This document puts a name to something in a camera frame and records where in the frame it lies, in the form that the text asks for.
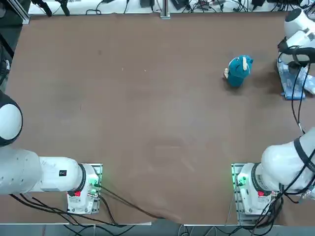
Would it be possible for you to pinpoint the black cable behind left arm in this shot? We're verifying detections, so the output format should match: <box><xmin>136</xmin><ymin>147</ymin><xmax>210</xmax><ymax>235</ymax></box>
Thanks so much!
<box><xmin>8</xmin><ymin>193</ymin><xmax>124</xmax><ymax>227</ymax></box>

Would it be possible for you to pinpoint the power adapter brick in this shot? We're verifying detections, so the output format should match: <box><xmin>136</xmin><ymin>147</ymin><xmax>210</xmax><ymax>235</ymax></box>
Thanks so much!
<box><xmin>171</xmin><ymin>0</ymin><xmax>190</xmax><ymax>10</ymax></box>

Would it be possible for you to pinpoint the black tripod leg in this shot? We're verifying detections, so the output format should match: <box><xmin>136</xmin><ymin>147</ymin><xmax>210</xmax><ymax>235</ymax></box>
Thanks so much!
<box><xmin>60</xmin><ymin>0</ymin><xmax>71</xmax><ymax>16</ymax></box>
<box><xmin>31</xmin><ymin>0</ymin><xmax>53</xmax><ymax>17</ymax></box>

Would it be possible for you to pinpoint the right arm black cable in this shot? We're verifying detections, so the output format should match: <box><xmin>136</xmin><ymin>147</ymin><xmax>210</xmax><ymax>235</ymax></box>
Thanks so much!
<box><xmin>278</xmin><ymin>36</ymin><xmax>315</xmax><ymax>205</ymax></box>

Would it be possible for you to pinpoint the black hub with red ports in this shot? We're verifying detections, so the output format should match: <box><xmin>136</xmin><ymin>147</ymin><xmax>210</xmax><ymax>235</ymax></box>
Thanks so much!
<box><xmin>196</xmin><ymin>0</ymin><xmax>215</xmax><ymax>8</ymax></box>

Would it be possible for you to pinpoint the small blue plush doll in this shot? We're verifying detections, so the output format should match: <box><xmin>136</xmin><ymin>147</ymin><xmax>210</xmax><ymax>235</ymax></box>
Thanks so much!
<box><xmin>223</xmin><ymin>55</ymin><xmax>254</xmax><ymax>87</ymax></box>

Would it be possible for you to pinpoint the aluminium frame extrusion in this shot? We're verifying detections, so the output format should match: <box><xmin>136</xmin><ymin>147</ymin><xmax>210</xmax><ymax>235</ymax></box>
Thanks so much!
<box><xmin>0</xmin><ymin>0</ymin><xmax>31</xmax><ymax>25</ymax></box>

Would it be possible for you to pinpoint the black cable across table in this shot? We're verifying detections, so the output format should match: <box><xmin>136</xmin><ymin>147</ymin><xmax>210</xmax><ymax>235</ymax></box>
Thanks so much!
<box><xmin>98</xmin><ymin>185</ymin><xmax>170</xmax><ymax>220</ymax></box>

